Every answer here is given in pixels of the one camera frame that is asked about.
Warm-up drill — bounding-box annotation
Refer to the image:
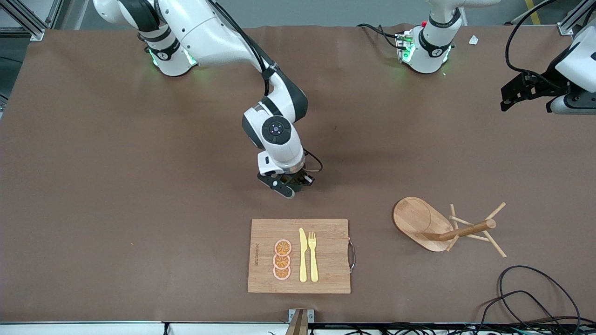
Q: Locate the yellow plastic knife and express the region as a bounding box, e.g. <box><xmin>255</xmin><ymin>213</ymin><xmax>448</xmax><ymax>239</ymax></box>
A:
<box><xmin>299</xmin><ymin>228</ymin><xmax>308</xmax><ymax>283</ymax></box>

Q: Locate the bamboo cutting board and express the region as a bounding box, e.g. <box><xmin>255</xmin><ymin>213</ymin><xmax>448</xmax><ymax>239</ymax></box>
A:
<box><xmin>247</xmin><ymin>219</ymin><xmax>356</xmax><ymax>295</ymax></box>

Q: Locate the yellow plastic fork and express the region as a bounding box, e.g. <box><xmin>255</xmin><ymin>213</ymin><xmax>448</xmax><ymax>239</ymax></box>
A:
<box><xmin>308</xmin><ymin>231</ymin><xmax>319</xmax><ymax>283</ymax></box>

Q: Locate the wooden mug tree stand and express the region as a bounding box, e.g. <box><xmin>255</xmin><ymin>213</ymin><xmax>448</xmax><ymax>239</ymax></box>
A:
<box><xmin>393</xmin><ymin>196</ymin><xmax>507</xmax><ymax>258</ymax></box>

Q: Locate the brown table mat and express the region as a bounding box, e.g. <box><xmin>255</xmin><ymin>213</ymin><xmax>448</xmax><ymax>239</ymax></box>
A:
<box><xmin>0</xmin><ymin>23</ymin><xmax>596</xmax><ymax>324</ymax></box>

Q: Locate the aluminium frame profile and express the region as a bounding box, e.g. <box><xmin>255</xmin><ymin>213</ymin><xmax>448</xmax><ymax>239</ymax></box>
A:
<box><xmin>557</xmin><ymin>0</ymin><xmax>596</xmax><ymax>36</ymax></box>
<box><xmin>0</xmin><ymin>0</ymin><xmax>63</xmax><ymax>41</ymax></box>

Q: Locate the metal table bracket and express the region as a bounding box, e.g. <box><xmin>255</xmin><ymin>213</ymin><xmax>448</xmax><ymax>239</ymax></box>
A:
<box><xmin>285</xmin><ymin>308</ymin><xmax>315</xmax><ymax>335</ymax></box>

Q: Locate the black left arm base cable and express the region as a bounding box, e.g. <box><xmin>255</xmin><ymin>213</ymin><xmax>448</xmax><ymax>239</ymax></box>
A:
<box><xmin>356</xmin><ymin>23</ymin><xmax>402</xmax><ymax>49</ymax></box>

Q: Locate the black looped cable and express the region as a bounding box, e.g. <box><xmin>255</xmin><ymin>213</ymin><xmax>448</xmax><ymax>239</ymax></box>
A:
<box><xmin>475</xmin><ymin>290</ymin><xmax>566</xmax><ymax>335</ymax></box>
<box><xmin>497</xmin><ymin>265</ymin><xmax>582</xmax><ymax>335</ymax></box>

